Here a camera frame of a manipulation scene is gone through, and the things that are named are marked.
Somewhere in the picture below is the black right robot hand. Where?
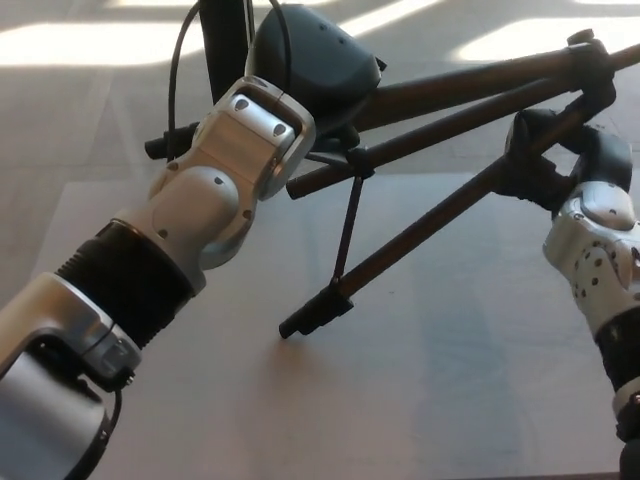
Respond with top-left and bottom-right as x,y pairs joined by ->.
494,107 -> 634,216

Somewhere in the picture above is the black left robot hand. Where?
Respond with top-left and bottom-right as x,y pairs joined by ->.
244,3 -> 387,151

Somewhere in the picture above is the bronze tripod with black fittings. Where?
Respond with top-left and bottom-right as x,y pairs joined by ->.
144,29 -> 640,341

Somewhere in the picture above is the black vertical pillar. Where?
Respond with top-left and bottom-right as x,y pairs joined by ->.
199,0 -> 256,106

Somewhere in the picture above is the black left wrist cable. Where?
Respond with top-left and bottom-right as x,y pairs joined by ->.
166,0 -> 295,157

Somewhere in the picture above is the black left elbow cable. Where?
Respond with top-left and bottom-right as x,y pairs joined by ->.
97,387 -> 124,441

